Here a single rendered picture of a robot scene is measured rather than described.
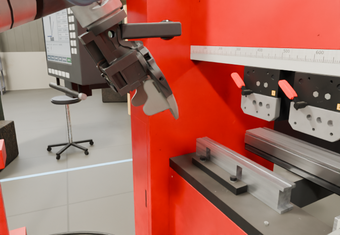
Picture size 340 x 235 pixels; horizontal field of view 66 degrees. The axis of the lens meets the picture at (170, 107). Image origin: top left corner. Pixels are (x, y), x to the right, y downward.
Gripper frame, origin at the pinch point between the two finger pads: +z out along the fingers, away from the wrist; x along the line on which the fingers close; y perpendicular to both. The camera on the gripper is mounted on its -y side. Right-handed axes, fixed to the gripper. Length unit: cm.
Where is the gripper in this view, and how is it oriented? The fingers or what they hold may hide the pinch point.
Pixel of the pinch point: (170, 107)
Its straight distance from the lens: 52.2
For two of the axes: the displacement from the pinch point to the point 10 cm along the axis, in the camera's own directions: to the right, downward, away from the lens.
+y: -7.8, 5.8, -2.4
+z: 4.5, 7.9, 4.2
